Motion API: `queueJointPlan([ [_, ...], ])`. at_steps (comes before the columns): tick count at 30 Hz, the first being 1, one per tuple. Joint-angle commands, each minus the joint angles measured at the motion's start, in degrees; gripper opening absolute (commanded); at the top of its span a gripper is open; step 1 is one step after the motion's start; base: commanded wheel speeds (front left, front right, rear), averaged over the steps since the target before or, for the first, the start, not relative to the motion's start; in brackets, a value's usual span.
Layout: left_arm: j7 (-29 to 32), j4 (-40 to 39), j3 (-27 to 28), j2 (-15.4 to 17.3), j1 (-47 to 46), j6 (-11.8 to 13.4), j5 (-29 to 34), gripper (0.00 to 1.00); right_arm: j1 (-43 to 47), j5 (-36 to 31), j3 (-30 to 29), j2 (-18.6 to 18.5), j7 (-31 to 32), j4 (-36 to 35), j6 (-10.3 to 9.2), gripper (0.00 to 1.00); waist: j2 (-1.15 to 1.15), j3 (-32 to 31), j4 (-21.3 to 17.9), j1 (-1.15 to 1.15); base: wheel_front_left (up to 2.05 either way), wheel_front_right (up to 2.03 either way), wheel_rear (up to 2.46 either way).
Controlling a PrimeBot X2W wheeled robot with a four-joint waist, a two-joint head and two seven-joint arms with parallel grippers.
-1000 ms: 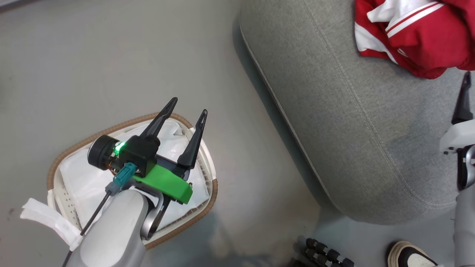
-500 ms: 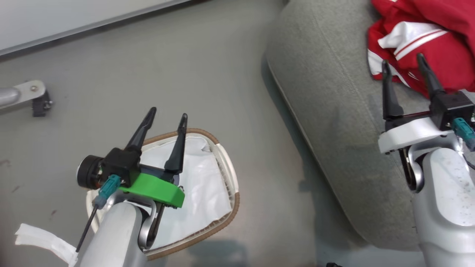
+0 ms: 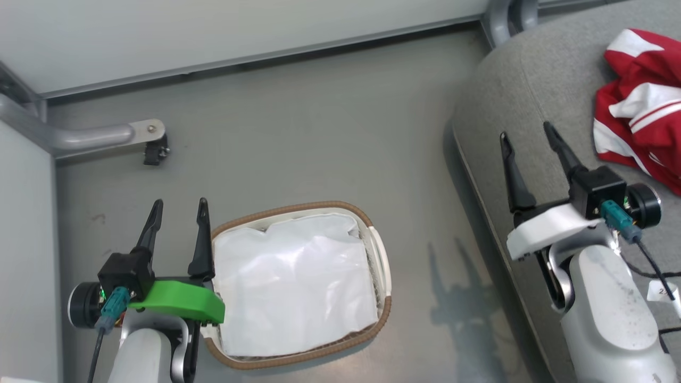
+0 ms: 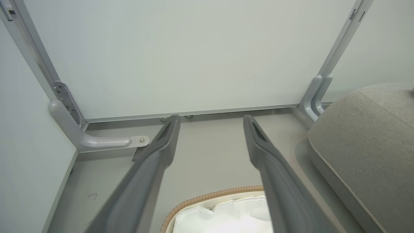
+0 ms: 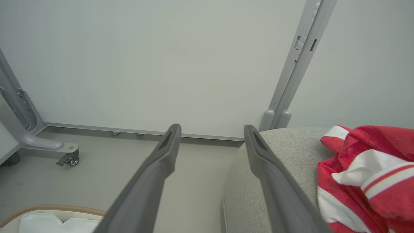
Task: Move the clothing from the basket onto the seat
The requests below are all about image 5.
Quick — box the wicker laundry basket white liner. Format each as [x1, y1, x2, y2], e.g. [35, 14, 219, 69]
[0, 204, 107, 233]

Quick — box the grey partition bottom rail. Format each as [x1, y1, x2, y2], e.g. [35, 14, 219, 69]
[44, 122, 245, 142]

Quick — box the red and white garment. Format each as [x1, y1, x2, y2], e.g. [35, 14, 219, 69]
[317, 125, 414, 233]

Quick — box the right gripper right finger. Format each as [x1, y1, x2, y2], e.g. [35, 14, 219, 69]
[244, 125, 334, 233]

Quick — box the black caster wheel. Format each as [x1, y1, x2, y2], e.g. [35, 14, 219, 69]
[56, 149, 80, 167]

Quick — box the grey partition post with slots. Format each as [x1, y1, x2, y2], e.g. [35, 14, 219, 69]
[0, 49, 46, 135]

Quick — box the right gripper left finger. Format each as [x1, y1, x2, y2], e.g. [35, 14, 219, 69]
[93, 124, 182, 233]

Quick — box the grey partition post rounded base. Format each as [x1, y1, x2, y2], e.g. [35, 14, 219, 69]
[258, 0, 322, 132]
[275, 0, 339, 129]

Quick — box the grey partition foot bracket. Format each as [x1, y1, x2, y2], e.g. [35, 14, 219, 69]
[0, 101, 79, 154]

